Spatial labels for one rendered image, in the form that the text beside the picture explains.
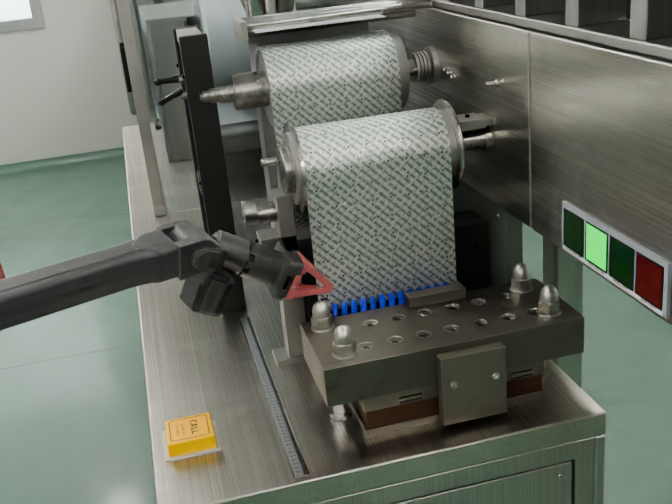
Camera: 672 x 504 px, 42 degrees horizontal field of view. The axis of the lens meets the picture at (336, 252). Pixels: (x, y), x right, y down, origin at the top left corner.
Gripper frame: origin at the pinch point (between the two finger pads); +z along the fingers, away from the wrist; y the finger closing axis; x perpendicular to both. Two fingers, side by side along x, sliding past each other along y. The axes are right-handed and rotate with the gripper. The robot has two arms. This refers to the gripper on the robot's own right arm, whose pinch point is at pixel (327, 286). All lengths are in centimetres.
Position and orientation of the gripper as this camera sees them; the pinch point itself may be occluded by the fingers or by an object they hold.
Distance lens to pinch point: 138.5
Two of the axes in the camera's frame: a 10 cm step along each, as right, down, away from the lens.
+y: 2.4, 3.3, -9.1
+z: 8.8, 3.2, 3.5
